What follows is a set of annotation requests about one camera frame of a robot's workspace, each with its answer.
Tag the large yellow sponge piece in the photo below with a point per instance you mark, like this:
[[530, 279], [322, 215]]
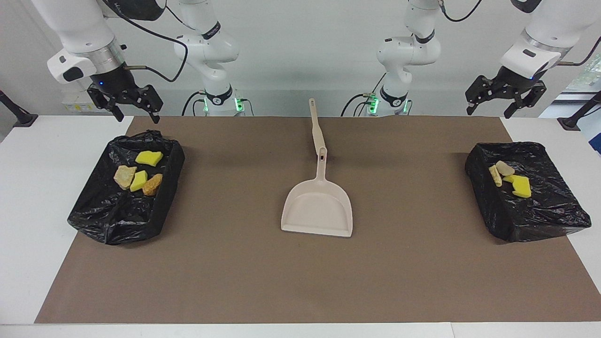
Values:
[[149, 157]]

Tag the green and yellow sponge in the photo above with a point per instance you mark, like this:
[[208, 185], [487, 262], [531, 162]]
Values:
[[520, 186]]

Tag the beige hand brush black bristles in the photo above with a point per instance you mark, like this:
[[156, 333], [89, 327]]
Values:
[[315, 124]]

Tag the brown oval textured sponge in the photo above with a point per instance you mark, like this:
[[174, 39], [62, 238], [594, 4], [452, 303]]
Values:
[[152, 185]]

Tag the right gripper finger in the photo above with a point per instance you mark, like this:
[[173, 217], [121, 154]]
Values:
[[149, 99], [104, 103]]

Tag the white wall socket box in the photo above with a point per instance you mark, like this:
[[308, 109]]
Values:
[[70, 107]]

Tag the brown paper table mat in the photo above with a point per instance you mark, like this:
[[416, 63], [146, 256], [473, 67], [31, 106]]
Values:
[[300, 291]]

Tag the bin with black bag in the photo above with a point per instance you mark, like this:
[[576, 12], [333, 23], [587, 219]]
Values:
[[117, 216], [540, 216]]

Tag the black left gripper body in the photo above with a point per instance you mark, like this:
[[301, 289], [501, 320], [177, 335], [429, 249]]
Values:
[[514, 80]]

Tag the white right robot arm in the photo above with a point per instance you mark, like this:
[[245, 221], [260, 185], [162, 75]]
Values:
[[80, 28]]

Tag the pale beige foam chunk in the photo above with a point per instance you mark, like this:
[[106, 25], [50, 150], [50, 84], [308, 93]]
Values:
[[505, 167]]

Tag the window with green foliage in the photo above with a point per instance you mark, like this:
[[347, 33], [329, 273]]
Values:
[[587, 75]]

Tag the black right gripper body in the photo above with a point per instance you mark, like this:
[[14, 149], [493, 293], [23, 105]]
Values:
[[115, 84]]

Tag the beige rock-like foam chunk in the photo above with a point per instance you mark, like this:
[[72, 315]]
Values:
[[125, 177]]

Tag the orange striped foam chunk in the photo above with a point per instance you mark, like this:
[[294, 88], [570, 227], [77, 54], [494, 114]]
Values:
[[495, 176]]

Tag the blue plastic object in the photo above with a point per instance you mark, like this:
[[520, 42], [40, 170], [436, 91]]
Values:
[[594, 136]]

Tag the beige plastic dustpan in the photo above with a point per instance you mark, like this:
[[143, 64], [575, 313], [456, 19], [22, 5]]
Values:
[[319, 211]]

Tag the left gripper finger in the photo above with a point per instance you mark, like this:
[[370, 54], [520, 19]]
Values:
[[480, 91], [530, 96]]

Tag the black camera stand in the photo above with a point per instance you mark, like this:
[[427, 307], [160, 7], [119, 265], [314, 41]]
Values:
[[23, 119], [570, 123]]

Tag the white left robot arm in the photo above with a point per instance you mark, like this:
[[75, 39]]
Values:
[[408, 51]]

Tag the small yellow sponge wedge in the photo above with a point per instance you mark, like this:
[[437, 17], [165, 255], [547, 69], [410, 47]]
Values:
[[139, 180]]

